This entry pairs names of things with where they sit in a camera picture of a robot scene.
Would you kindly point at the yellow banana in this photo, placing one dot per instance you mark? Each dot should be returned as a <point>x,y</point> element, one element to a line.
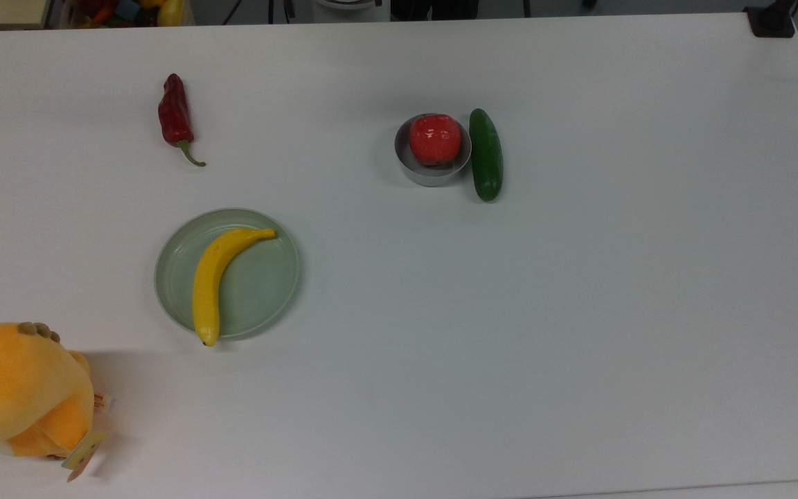
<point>206,284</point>

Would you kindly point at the red apple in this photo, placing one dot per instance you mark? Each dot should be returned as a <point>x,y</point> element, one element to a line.
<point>435,141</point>

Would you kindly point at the round metal bowl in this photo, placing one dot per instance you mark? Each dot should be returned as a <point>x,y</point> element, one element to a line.
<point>433,176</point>

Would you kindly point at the orange plush duck toy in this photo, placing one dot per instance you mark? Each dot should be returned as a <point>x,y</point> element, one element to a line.
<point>18,388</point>

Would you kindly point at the red chili pepper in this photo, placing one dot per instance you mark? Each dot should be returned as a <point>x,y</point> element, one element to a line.
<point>174,118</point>

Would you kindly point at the pale green plastic plate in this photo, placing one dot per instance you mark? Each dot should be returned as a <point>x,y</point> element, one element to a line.
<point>260,284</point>

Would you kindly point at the black table clamp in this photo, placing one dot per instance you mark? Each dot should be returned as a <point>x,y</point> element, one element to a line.
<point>772,21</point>

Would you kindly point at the dark green cucumber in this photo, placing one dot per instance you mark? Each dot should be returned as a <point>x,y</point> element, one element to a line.
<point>486,156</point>

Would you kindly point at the paper tag on plush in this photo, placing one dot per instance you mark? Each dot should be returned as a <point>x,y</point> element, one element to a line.
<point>84,454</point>

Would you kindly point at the box of colourful toys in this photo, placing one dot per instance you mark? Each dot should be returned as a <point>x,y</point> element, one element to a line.
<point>122,12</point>

